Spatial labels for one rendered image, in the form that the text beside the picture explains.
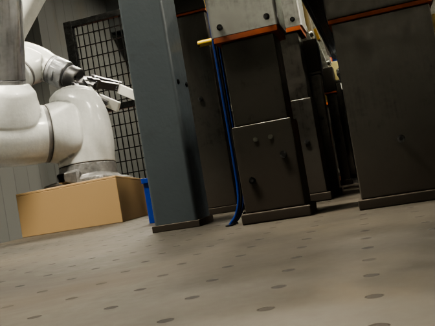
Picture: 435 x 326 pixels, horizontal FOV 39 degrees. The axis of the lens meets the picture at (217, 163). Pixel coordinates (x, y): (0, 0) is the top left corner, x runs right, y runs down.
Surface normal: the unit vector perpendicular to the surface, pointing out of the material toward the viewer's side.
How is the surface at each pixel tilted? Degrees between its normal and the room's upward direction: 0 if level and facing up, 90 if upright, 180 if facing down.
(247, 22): 90
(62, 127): 88
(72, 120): 80
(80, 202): 90
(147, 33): 90
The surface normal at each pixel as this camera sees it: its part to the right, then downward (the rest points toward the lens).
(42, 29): 0.96, -0.17
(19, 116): 0.58, 0.07
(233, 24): -0.26, 0.02
